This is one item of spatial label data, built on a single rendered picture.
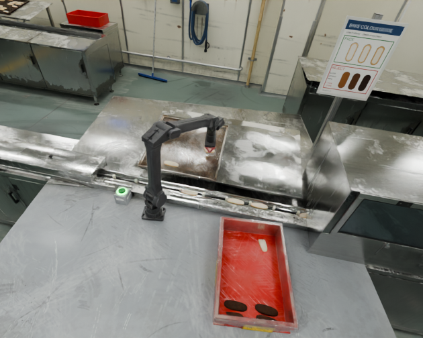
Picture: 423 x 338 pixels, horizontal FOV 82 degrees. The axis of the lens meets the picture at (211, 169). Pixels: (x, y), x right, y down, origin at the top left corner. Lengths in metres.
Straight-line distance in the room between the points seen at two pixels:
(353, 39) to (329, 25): 3.07
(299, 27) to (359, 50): 2.72
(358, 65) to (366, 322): 1.38
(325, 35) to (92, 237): 4.45
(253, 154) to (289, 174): 0.27
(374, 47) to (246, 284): 1.49
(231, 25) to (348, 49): 3.20
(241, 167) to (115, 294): 0.97
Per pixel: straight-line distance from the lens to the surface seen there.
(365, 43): 1.80
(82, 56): 3.89
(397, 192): 1.19
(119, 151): 1.84
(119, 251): 1.32
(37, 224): 1.56
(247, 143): 1.72
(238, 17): 4.73
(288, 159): 1.71
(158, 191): 1.25
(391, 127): 3.33
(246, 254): 1.30
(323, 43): 4.89
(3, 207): 2.42
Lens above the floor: 1.95
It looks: 43 degrees down
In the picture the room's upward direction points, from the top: 7 degrees clockwise
